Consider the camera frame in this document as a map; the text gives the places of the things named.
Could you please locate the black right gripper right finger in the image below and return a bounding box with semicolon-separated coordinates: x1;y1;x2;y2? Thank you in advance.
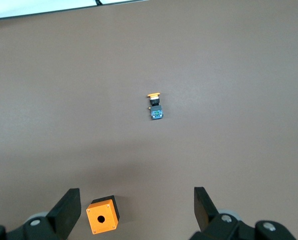
190;186;298;240

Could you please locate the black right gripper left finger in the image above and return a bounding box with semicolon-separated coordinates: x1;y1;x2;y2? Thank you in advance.
0;187;81;240

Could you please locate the orange mushroom push button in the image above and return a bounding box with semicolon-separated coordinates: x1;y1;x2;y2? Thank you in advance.
146;92;164;121

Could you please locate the orange button enclosure box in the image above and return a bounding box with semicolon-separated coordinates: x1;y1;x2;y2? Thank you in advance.
85;194;120;236

